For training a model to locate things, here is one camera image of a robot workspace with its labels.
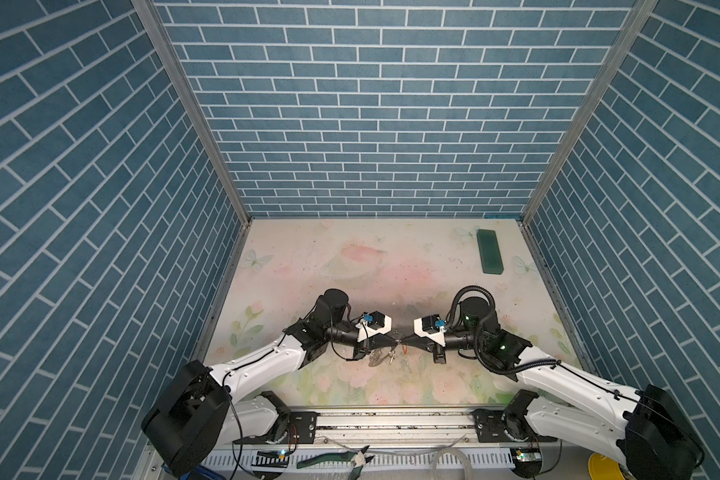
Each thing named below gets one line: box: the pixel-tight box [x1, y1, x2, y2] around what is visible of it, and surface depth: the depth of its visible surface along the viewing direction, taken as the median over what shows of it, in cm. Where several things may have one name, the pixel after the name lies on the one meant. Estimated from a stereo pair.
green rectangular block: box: [476, 229, 504, 275], surface depth 110 cm
